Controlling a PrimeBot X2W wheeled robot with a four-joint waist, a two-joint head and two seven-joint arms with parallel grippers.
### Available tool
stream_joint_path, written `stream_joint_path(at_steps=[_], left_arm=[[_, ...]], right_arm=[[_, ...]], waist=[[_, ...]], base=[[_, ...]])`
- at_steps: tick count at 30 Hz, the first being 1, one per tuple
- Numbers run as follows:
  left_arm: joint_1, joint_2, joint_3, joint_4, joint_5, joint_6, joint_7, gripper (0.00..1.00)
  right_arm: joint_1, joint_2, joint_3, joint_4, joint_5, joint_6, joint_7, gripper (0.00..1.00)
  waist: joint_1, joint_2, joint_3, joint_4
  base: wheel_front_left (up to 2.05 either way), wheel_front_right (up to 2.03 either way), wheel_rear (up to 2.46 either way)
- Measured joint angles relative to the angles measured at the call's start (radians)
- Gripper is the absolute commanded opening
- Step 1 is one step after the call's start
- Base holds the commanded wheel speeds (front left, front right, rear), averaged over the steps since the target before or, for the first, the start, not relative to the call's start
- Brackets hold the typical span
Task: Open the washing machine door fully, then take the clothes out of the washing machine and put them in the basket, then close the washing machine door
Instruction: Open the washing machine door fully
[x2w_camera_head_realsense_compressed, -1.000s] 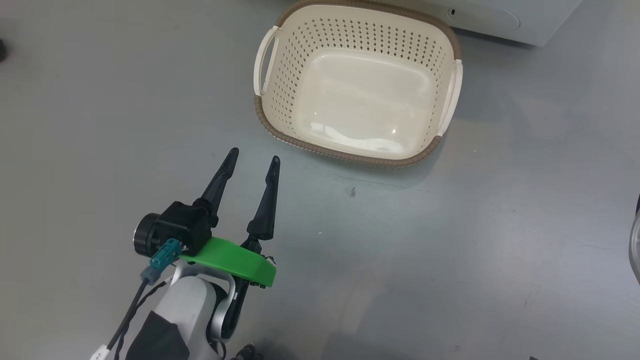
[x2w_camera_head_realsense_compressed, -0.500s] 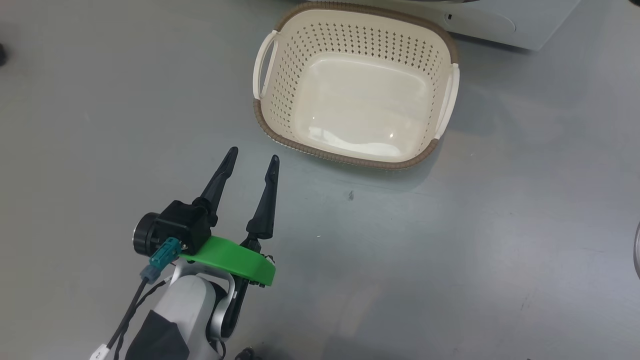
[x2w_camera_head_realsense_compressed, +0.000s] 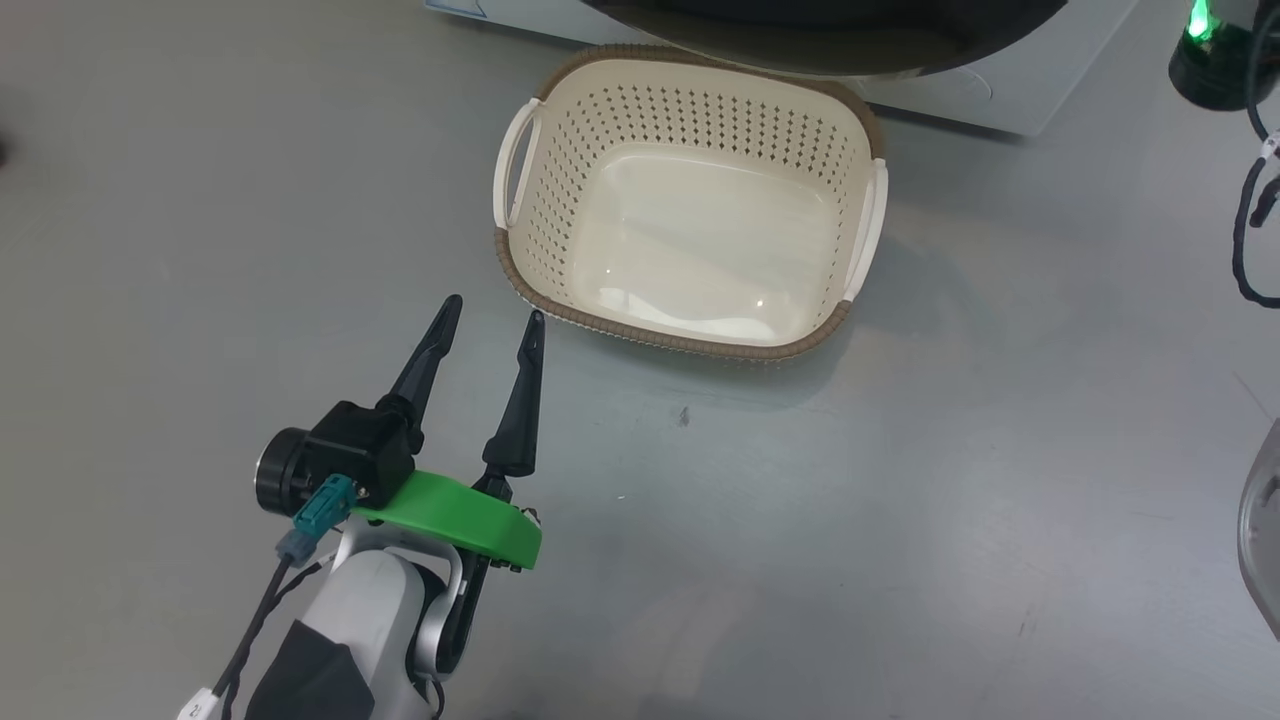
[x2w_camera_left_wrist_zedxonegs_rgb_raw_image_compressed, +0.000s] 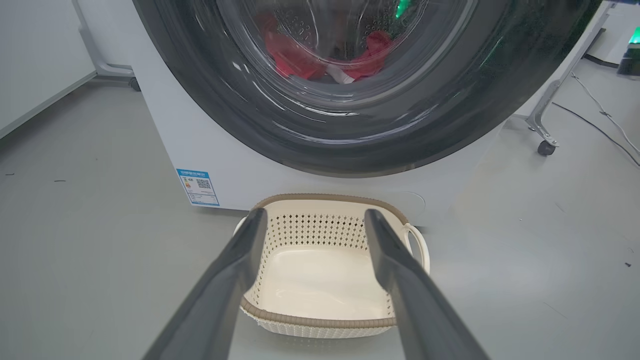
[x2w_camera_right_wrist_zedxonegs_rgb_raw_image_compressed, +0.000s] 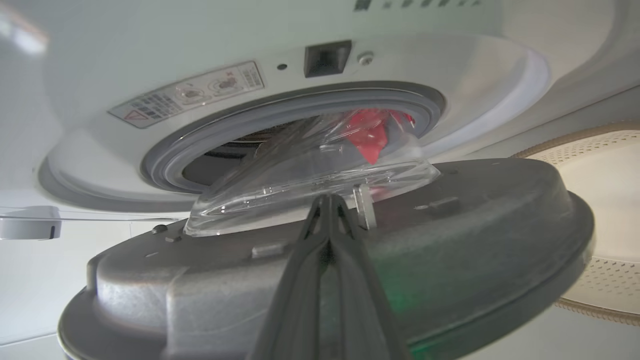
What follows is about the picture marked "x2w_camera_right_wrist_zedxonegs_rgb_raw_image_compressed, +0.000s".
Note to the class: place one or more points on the cream laundry basket brown rim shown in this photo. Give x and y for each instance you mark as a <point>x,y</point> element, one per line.
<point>610,200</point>

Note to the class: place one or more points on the grey warning sticker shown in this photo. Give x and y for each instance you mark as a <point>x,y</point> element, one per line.
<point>190,92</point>

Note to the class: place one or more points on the white front-load washing machine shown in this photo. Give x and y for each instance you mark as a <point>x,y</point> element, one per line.
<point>100,50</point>

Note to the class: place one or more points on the grey washer door glass bowl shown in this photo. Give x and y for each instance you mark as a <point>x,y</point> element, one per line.
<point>475,225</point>

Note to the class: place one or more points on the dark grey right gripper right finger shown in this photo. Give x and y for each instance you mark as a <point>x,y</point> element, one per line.
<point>360,320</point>

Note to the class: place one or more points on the red white striped garment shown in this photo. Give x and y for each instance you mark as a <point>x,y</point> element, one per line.
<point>372,140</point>

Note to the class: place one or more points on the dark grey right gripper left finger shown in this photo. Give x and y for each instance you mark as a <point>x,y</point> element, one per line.
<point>295,310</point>

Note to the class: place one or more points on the black door latch socket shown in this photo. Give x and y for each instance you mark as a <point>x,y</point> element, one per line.
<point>327,59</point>

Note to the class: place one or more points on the perforated steel washer drum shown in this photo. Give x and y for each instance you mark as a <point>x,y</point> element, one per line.
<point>220,150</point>

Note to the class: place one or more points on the grey rubber door gasket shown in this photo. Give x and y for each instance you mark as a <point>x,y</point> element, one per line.
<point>165,165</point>

